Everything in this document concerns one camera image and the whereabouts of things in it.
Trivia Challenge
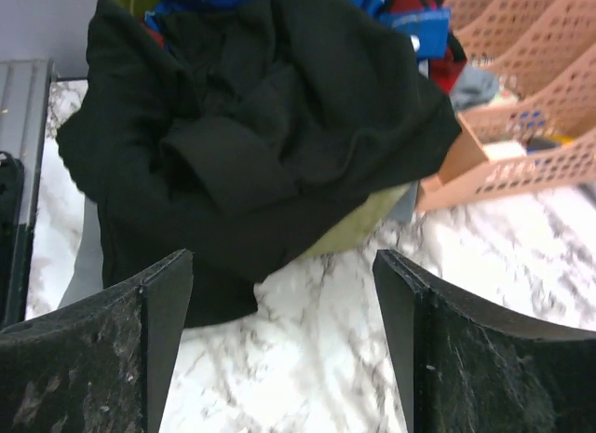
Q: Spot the black shirt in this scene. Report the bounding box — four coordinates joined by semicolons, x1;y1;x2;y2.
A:
57;0;461;328

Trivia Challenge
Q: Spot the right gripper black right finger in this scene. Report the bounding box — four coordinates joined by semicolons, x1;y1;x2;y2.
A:
372;250;595;433

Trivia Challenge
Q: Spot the pink plastic file organizer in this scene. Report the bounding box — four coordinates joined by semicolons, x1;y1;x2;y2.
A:
416;0;595;211

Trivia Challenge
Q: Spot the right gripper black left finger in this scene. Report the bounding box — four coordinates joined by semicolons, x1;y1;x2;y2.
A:
1;250;193;432

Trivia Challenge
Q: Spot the green laundry basket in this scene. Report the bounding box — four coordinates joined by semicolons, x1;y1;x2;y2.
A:
56;0;411;258

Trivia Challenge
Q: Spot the red plaid shirt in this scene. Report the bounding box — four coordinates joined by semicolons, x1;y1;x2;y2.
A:
384;0;467;94

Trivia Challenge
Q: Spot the blue plaid shirt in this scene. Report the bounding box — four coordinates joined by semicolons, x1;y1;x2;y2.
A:
143;0;452;61

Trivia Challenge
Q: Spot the aluminium rail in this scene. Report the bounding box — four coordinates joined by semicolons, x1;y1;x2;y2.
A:
1;60;53;328

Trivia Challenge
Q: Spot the grey cloth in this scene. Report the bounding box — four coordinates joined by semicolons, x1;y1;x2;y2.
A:
449;65;500;112

